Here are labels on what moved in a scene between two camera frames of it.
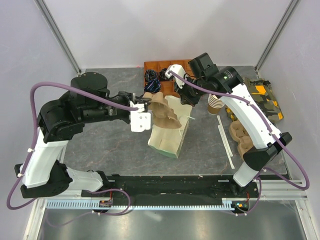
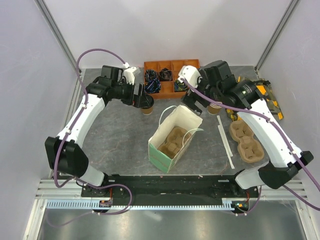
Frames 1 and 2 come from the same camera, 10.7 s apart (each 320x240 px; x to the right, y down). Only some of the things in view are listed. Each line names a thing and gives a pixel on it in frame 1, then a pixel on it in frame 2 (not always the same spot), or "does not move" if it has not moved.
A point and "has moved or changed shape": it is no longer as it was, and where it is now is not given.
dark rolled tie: x=151 y=74 does not move
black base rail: x=210 y=186 does not move
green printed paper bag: x=167 y=141 has moved or changed shape
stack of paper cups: x=214 y=104 does not move
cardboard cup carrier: x=163 y=116 to x=173 y=141
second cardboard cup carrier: x=239 y=134 does not move
